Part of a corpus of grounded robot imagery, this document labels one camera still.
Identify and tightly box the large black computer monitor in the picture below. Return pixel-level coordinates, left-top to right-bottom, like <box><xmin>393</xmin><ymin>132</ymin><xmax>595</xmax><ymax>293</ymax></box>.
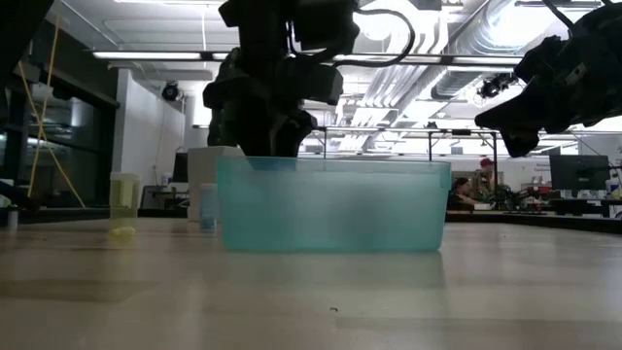
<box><xmin>549</xmin><ymin>154</ymin><xmax>611</xmax><ymax>192</ymax></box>

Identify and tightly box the black hanging camera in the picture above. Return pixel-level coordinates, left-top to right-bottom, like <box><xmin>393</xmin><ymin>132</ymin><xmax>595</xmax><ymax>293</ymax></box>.
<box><xmin>475</xmin><ymin>72</ymin><xmax>519</xmax><ymax>101</ymax></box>

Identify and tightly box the blue translucent pill bottle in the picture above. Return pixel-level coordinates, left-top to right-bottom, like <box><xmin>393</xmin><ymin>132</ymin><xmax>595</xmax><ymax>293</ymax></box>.
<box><xmin>198</xmin><ymin>183</ymin><xmax>220</xmax><ymax>232</ymax></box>

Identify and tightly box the white square plant pot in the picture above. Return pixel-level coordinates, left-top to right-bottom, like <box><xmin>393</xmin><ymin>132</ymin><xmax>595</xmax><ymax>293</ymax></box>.
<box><xmin>187</xmin><ymin>145</ymin><xmax>245</xmax><ymax>223</ymax></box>

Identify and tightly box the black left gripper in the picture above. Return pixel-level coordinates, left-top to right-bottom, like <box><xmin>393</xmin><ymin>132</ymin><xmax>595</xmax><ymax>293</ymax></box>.
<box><xmin>202</xmin><ymin>55</ymin><xmax>344</xmax><ymax>171</ymax></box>

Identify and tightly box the yellow translucent pill bottle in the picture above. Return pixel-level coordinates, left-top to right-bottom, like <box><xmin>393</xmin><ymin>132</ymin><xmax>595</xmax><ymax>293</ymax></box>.
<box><xmin>108</xmin><ymin>171</ymin><xmax>143</xmax><ymax>239</ymax></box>

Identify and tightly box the person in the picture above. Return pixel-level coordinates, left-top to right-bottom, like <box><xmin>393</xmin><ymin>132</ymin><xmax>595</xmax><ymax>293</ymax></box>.
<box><xmin>473</xmin><ymin>157</ymin><xmax>504</xmax><ymax>203</ymax></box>
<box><xmin>449</xmin><ymin>177</ymin><xmax>480</xmax><ymax>211</ymax></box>

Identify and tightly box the fluorescent ceiling light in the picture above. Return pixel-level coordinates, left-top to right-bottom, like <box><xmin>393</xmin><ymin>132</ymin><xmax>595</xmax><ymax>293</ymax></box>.
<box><xmin>91</xmin><ymin>51</ymin><xmax>203</xmax><ymax>62</ymax></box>

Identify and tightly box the yellow cord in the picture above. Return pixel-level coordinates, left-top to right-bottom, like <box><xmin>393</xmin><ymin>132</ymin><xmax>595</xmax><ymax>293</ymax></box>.
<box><xmin>17</xmin><ymin>61</ymin><xmax>87</xmax><ymax>209</ymax></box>
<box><xmin>27</xmin><ymin>14</ymin><xmax>62</xmax><ymax>198</ymax></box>

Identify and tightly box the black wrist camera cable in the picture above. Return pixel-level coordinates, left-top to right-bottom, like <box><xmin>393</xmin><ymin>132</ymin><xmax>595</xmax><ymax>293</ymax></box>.
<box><xmin>334</xmin><ymin>7</ymin><xmax>418</xmax><ymax>69</ymax></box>

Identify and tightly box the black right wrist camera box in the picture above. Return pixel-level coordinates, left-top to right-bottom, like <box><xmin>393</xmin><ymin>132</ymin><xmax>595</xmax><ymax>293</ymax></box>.
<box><xmin>513</xmin><ymin>34</ymin><xmax>568</xmax><ymax>85</ymax></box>

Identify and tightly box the silver ceiling duct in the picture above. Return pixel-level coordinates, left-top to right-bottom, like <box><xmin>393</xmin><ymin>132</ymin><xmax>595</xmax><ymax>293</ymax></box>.
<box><xmin>430</xmin><ymin>0</ymin><xmax>524</xmax><ymax>102</ymax></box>

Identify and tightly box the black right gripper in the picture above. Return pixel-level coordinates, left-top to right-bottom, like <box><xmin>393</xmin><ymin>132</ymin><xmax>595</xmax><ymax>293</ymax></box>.
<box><xmin>474</xmin><ymin>4</ymin><xmax>622</xmax><ymax>158</ymax></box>

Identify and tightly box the black ceiling spotlight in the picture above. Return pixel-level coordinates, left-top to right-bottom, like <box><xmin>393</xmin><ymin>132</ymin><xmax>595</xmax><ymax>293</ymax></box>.
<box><xmin>160</xmin><ymin>81</ymin><xmax>181</xmax><ymax>102</ymax></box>

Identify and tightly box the small dark monitor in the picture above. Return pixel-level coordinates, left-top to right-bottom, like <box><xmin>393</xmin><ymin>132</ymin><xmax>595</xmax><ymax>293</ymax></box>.
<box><xmin>172</xmin><ymin>152</ymin><xmax>190</xmax><ymax>184</ymax></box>

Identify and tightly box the teal translucent plastic basket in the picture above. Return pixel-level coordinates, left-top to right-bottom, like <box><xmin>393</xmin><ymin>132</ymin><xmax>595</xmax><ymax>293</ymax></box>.
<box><xmin>216</xmin><ymin>156</ymin><xmax>452</xmax><ymax>254</ymax></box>

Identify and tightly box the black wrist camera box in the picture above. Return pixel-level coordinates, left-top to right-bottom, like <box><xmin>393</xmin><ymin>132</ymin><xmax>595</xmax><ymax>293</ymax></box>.
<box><xmin>513</xmin><ymin>34</ymin><xmax>568</xmax><ymax>85</ymax></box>
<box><xmin>291</xmin><ymin>0</ymin><xmax>362</xmax><ymax>55</ymax></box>

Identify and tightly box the tall green cactus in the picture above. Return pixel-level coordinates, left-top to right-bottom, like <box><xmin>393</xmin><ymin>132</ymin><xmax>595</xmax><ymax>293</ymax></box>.
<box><xmin>206</xmin><ymin>46</ymin><xmax>244</xmax><ymax>148</ymax></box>

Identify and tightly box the dark glass partition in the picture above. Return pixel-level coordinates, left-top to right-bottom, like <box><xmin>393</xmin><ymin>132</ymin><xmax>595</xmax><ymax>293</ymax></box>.
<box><xmin>0</xmin><ymin>18</ymin><xmax>121</xmax><ymax>211</ymax></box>

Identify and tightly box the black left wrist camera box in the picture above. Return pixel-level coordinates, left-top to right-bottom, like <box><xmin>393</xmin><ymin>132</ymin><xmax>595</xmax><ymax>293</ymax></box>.
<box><xmin>291</xmin><ymin>0</ymin><xmax>362</xmax><ymax>55</ymax></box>

